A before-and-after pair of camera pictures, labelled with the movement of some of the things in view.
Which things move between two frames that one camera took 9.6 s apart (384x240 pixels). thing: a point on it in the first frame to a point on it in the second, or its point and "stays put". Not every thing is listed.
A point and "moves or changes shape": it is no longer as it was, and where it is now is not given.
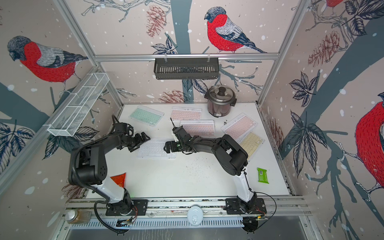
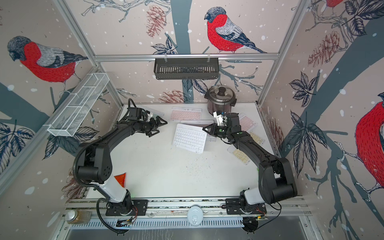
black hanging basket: (174, 68) stays put
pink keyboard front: (204, 128) stays put
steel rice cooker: (220, 98) stays put
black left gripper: (139, 141) to (154, 126)
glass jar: (78, 217) stays put
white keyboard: (153, 149) moves or changes shape
